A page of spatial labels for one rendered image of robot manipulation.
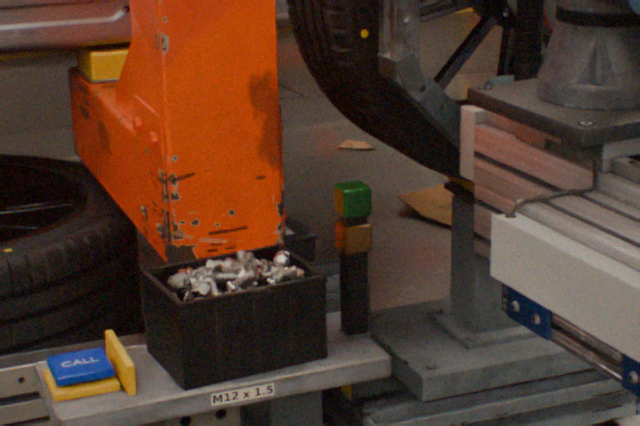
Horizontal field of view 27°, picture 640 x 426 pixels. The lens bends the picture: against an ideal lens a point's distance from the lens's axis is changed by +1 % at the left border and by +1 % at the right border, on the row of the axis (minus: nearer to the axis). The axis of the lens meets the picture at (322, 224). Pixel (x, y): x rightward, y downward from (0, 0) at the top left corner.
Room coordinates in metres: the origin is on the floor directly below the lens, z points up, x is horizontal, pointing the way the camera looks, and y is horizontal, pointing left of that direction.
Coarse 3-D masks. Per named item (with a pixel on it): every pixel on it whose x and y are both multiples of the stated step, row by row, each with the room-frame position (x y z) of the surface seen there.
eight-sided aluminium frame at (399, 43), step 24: (384, 0) 1.92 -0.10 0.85; (408, 0) 1.89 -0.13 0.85; (384, 24) 1.92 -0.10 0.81; (408, 24) 1.89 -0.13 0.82; (384, 48) 1.92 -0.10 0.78; (408, 48) 1.90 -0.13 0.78; (384, 72) 1.91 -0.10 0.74; (408, 72) 1.88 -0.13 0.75; (408, 96) 1.92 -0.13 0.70; (432, 96) 1.90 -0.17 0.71; (432, 120) 1.95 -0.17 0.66; (456, 120) 1.92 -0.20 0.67; (456, 144) 1.96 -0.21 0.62
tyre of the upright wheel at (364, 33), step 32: (288, 0) 2.13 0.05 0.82; (320, 0) 1.99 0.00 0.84; (352, 0) 1.95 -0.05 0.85; (320, 32) 2.01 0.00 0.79; (352, 32) 1.94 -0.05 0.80; (320, 64) 2.06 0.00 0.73; (352, 64) 1.95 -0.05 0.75; (352, 96) 1.98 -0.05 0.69; (384, 96) 1.96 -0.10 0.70; (384, 128) 1.97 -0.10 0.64; (416, 128) 1.98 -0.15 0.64; (416, 160) 2.00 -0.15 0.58; (448, 160) 2.00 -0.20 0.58
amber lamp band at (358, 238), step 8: (336, 224) 1.62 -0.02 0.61; (344, 224) 1.61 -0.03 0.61; (360, 224) 1.61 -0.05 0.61; (368, 224) 1.61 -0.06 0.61; (336, 232) 1.62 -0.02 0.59; (344, 232) 1.60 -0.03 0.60; (352, 232) 1.60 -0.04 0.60; (360, 232) 1.60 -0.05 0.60; (368, 232) 1.61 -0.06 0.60; (336, 240) 1.62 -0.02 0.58; (344, 240) 1.60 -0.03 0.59; (352, 240) 1.60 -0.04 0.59; (360, 240) 1.60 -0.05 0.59; (368, 240) 1.61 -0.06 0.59; (344, 248) 1.60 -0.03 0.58; (352, 248) 1.60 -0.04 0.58; (360, 248) 1.60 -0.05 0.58; (368, 248) 1.61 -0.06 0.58
